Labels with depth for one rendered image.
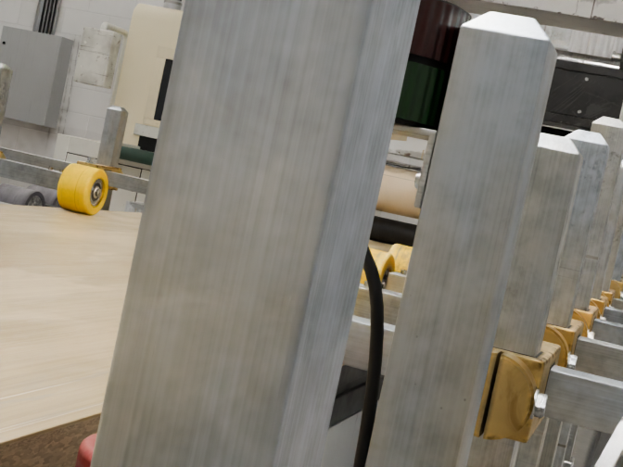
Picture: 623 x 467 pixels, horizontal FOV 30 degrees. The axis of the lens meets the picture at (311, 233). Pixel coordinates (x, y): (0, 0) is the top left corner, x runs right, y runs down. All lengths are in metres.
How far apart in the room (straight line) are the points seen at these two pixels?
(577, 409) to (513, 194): 0.32
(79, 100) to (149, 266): 10.43
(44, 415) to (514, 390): 0.26
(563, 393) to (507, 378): 0.08
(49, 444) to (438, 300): 0.23
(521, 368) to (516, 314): 0.04
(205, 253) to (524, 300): 0.50
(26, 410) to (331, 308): 0.41
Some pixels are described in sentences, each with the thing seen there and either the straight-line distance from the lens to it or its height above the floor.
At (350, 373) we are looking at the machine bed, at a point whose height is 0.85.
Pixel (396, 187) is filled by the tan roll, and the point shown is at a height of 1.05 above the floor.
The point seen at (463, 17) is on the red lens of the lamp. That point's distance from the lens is 0.47.
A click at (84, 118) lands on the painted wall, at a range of 10.59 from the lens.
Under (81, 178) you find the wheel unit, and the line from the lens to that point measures 1.97.
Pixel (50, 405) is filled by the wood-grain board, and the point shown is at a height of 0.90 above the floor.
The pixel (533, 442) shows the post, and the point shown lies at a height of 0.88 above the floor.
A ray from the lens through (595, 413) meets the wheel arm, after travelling 0.75.
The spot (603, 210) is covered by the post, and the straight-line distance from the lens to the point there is 1.20.
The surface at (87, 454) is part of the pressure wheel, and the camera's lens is 0.54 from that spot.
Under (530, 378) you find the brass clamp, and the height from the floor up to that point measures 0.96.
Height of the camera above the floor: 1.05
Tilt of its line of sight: 3 degrees down
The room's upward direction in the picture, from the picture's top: 12 degrees clockwise
